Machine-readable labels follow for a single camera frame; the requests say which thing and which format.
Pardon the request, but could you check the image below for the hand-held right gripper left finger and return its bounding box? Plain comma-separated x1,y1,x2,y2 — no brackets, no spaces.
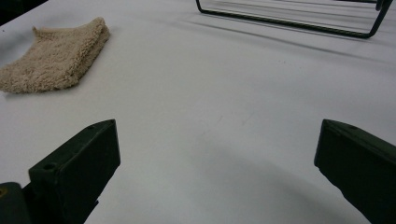
21,119,121,224

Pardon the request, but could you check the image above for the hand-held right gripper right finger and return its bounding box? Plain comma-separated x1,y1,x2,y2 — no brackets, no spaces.
313,119,396,224

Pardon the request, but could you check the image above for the beige folded towel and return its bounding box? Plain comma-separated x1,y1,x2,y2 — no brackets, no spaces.
0,16,111,94

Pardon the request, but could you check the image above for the black wire rack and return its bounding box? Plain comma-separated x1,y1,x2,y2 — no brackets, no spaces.
195,0,395,40

